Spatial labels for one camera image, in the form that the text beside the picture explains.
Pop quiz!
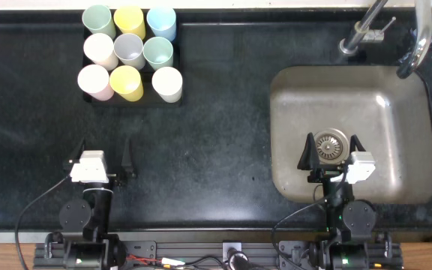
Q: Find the steel tap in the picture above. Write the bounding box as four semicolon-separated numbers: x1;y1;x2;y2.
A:
337;0;432;80

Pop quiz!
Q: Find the black cable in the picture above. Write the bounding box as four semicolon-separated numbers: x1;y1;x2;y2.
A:
14;174;73;270
270;160;352;270

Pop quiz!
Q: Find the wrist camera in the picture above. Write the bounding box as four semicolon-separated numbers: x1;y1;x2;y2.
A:
330;151;377;185
69;150;110;185

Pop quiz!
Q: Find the blue cup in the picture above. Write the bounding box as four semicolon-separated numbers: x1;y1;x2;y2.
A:
145;6;178;43

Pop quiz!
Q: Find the mounting rail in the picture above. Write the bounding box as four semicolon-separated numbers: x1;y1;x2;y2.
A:
34;239;404;270

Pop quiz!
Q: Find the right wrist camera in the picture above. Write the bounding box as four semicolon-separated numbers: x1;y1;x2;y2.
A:
330;151;377;185

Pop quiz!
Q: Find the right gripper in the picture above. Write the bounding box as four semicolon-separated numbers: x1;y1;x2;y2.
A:
296;132;367;185

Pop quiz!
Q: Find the pink cup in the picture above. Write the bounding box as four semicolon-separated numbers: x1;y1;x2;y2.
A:
76;64;115;102

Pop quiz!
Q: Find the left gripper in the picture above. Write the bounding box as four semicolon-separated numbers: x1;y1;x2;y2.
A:
62;137;137;187

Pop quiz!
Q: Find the white cup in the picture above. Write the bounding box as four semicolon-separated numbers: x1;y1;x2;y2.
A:
151;66;184;104

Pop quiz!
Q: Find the grey cup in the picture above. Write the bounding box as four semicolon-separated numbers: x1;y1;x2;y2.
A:
112;32;146;71

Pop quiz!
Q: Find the green cup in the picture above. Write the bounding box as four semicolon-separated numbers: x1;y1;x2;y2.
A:
142;36;175;71
81;4;117;40

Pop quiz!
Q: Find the steel sink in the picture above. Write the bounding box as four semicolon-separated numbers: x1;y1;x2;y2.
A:
269;65;432;206

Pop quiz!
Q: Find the yellow cup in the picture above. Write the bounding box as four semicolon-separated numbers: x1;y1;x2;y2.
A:
112;4;146;41
109;64;145;103

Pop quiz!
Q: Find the cream cup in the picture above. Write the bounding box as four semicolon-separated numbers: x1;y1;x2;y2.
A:
82;32;119;71

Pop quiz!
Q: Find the black tray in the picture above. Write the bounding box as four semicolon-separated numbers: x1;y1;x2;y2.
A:
82;9;182;106

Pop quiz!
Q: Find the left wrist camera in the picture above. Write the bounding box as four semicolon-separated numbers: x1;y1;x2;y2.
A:
69;150;110;185

